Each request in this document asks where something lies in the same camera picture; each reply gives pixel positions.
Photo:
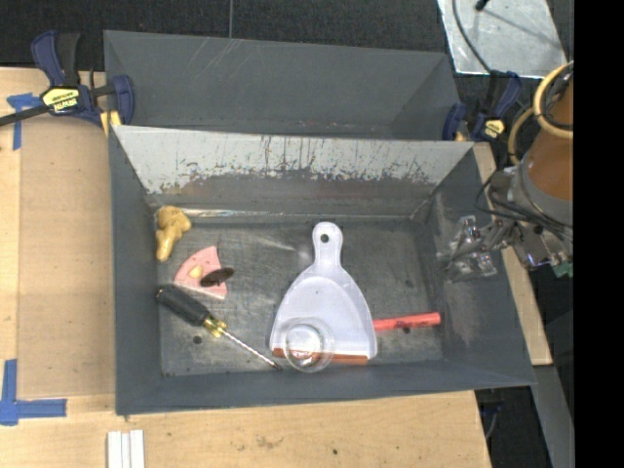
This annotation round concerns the white plastic scoop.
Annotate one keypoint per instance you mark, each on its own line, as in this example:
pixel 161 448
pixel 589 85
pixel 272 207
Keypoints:
pixel 324 300

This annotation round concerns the black and yellow screwdriver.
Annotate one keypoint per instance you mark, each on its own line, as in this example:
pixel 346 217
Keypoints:
pixel 183 304

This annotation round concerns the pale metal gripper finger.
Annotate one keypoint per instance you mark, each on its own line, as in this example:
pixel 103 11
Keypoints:
pixel 468 234
pixel 480 264

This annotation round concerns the pink wedge-shaped toy slice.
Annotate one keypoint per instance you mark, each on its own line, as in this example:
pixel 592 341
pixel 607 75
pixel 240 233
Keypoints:
pixel 202 259

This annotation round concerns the orange-red marker pen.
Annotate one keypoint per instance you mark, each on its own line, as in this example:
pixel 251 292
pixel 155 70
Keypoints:
pixel 407 321

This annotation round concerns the grey metal bin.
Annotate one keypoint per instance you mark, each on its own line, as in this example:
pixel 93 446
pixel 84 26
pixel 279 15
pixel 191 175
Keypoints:
pixel 302 90

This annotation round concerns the clear glass cup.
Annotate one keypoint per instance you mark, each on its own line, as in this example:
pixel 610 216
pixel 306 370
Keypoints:
pixel 308 349

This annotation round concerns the yellow toy ginger root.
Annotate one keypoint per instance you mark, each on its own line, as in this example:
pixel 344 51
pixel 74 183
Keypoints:
pixel 166 232

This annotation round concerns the dark brown small oval piece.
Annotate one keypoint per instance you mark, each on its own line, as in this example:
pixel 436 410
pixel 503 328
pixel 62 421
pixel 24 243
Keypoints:
pixel 218 276

